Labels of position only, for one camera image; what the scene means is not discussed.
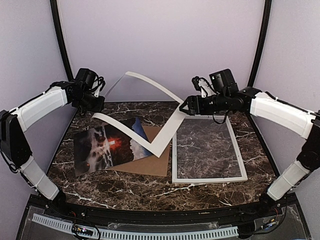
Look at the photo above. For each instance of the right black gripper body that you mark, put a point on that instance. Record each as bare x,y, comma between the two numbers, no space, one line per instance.
219,104

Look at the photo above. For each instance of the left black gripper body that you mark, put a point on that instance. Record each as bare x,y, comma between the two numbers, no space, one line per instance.
87,103

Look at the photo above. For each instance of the clear acrylic sheet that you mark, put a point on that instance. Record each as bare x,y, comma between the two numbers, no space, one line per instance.
205,150

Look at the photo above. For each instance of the landscape photo print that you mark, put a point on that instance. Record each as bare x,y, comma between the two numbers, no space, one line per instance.
104,147

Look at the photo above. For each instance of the white photo mat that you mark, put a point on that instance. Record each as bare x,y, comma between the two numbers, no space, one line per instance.
163,138

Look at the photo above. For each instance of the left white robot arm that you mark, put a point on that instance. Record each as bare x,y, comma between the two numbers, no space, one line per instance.
16,146

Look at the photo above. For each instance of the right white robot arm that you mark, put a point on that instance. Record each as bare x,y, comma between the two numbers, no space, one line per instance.
261,104

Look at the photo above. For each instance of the brown cardboard backing board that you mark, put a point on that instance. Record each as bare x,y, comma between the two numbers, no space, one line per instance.
155,165

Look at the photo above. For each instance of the small circuit board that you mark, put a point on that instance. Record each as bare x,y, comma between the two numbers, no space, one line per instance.
81,231

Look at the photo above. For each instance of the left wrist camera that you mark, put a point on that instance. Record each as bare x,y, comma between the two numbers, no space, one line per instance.
87,77

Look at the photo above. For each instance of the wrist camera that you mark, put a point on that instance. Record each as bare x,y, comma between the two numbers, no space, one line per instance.
87,77
221,82

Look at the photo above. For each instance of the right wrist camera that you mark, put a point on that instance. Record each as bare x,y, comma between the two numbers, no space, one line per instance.
221,82

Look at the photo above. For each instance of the left black corner post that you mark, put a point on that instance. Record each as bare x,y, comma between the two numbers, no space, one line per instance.
60,37

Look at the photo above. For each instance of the black corner post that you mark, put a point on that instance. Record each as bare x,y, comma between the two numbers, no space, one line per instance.
60,37
261,42

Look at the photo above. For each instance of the black front rail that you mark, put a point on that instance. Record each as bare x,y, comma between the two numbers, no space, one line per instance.
167,205

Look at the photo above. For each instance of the right black corner post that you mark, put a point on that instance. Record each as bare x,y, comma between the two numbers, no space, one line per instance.
261,42

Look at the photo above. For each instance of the white slotted cable duct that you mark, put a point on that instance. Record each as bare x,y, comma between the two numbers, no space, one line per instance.
65,226

